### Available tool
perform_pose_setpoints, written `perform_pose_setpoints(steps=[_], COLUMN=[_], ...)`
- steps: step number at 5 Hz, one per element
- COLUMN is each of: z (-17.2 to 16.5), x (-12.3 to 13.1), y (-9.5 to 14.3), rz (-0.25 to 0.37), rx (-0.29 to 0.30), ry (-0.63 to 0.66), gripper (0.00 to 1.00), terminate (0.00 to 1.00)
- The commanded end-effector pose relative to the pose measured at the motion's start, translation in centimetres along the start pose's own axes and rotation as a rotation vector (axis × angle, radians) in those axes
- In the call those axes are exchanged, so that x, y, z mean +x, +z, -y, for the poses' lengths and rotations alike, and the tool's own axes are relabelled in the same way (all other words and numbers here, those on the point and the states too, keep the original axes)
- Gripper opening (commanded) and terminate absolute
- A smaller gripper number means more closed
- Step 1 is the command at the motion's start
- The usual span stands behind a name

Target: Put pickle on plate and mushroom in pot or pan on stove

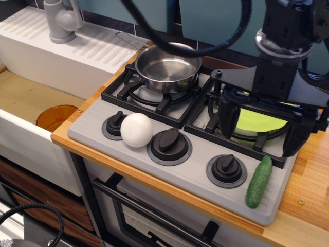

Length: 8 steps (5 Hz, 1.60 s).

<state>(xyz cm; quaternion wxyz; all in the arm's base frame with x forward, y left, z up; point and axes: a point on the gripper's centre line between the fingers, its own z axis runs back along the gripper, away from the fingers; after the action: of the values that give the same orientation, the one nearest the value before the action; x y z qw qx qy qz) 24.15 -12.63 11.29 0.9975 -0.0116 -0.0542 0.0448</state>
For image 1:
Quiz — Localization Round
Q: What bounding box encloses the stainless steel pot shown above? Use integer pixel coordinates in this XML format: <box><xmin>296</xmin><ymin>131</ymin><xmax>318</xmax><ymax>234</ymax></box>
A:
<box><xmin>125</xmin><ymin>45</ymin><xmax>202</xmax><ymax>94</ymax></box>

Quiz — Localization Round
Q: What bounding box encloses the wooden drawer front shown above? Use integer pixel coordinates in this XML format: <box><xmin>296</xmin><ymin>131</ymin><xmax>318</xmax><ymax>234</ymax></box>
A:
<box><xmin>1</xmin><ymin>157</ymin><xmax>102</xmax><ymax>246</ymax></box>

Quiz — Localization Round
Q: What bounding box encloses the black left burner grate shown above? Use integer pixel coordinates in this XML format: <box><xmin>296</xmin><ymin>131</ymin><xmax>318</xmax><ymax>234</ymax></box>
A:
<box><xmin>101</xmin><ymin>64</ymin><xmax>213</xmax><ymax>129</ymax></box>

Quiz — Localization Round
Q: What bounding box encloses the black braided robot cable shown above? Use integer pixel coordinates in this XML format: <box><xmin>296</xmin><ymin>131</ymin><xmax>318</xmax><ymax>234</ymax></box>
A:
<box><xmin>120</xmin><ymin>0</ymin><xmax>253</xmax><ymax>58</ymax></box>

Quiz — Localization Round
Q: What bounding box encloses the toy oven door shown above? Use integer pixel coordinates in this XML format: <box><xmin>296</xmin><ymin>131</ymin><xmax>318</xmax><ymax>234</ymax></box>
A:
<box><xmin>84</xmin><ymin>157</ymin><xmax>278</xmax><ymax>247</ymax></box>

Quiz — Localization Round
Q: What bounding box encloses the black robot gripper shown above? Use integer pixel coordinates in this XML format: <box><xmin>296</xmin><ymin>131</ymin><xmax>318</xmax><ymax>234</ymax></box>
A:
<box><xmin>211</xmin><ymin>57</ymin><xmax>328</xmax><ymax>157</ymax></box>

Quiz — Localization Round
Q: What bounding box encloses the black stove knob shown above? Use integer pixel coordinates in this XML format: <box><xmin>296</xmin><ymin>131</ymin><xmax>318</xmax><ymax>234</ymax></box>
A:
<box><xmin>102</xmin><ymin>111</ymin><xmax>127</xmax><ymax>140</ymax></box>
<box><xmin>206</xmin><ymin>154</ymin><xmax>247</xmax><ymax>189</ymax></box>
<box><xmin>147</xmin><ymin>128</ymin><xmax>193</xmax><ymax>166</ymax></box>

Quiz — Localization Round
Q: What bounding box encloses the grey toy stove top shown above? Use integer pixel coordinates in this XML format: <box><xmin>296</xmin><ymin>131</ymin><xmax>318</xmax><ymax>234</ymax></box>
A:
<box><xmin>66</xmin><ymin>64</ymin><xmax>304</xmax><ymax>227</ymax></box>

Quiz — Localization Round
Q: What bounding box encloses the black middle stove knob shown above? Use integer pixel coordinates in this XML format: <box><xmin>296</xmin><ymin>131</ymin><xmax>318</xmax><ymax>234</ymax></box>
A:
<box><xmin>147</xmin><ymin>128</ymin><xmax>193</xmax><ymax>166</ymax></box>

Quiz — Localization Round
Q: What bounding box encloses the white toy mushroom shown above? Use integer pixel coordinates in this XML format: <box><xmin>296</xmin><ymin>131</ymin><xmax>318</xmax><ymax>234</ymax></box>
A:
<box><xmin>120</xmin><ymin>113</ymin><xmax>153</xmax><ymax>148</ymax></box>

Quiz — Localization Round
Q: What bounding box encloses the black oven door handle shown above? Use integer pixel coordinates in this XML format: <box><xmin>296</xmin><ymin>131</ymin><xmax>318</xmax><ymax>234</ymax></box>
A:
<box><xmin>93</xmin><ymin>178</ymin><xmax>214</xmax><ymax>247</ymax></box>

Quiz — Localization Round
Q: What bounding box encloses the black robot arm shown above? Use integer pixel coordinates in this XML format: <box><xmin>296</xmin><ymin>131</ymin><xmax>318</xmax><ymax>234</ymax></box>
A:
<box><xmin>211</xmin><ymin>1</ymin><xmax>328</xmax><ymax>157</ymax></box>

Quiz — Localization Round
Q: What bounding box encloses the black burner grate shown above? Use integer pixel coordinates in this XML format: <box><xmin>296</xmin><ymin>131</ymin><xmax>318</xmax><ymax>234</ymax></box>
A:
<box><xmin>101</xmin><ymin>64</ymin><xmax>213</xmax><ymax>129</ymax></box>
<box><xmin>184</xmin><ymin>78</ymin><xmax>288</xmax><ymax>168</ymax></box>

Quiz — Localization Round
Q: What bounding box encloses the black right burner grate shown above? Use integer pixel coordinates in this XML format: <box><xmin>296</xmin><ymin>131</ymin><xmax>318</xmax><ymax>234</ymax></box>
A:
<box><xmin>184</xmin><ymin>78</ymin><xmax>288</xmax><ymax>168</ymax></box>

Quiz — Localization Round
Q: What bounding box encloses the white toy sink unit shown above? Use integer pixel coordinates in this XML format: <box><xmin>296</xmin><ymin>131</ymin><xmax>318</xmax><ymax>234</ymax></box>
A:
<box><xmin>1</xmin><ymin>7</ymin><xmax>145</xmax><ymax>196</ymax></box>

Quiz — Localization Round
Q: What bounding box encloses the brass countertop screw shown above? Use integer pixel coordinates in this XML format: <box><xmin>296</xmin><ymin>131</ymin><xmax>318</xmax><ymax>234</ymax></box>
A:
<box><xmin>298</xmin><ymin>199</ymin><xmax>305</xmax><ymax>205</ymax></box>

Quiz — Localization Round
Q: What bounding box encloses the black right stove knob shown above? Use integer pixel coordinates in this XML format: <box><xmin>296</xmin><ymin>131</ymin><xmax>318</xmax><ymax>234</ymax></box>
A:
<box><xmin>206</xmin><ymin>154</ymin><xmax>247</xmax><ymax>189</ymax></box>

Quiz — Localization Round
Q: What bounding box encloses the black braided foreground cable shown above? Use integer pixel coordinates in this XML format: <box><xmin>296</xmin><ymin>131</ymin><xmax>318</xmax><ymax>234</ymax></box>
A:
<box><xmin>0</xmin><ymin>203</ymin><xmax>65</xmax><ymax>247</ymax></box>

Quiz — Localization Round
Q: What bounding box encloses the grey toy faucet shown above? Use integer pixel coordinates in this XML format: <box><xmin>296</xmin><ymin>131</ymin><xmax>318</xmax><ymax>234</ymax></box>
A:
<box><xmin>43</xmin><ymin>0</ymin><xmax>83</xmax><ymax>44</ymax></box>

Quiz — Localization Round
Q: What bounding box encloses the green toy pickle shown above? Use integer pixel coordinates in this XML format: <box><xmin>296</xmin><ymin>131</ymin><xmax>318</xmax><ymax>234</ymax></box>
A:
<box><xmin>245</xmin><ymin>156</ymin><xmax>273</xmax><ymax>209</ymax></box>

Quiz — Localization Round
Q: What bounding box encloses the black left stove knob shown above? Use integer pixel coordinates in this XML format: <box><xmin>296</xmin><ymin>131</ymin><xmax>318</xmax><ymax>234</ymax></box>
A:
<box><xmin>102</xmin><ymin>111</ymin><xmax>127</xmax><ymax>140</ymax></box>

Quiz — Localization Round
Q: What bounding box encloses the lime green plate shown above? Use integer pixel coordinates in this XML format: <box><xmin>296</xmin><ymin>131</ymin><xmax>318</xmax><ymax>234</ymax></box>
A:
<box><xmin>234</xmin><ymin>108</ymin><xmax>288</xmax><ymax>135</ymax></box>

